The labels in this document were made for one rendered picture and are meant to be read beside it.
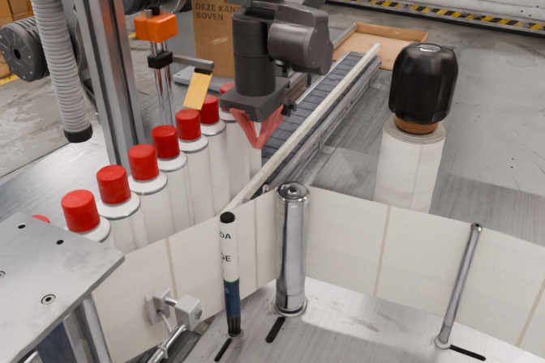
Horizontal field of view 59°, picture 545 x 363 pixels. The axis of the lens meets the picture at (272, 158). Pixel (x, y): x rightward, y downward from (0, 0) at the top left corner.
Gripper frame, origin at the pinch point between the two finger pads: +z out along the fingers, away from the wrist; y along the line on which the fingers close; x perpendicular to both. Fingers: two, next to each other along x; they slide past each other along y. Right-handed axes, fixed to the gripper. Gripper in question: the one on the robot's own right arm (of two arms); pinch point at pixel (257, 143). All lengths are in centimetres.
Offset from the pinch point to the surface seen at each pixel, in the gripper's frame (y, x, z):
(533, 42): 406, -52, 106
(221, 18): 52, 39, 0
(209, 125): -3.8, 5.8, -3.5
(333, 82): 56, 8, 14
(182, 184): -13.7, 4.1, 0.0
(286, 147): 15.6, 2.3, 10.1
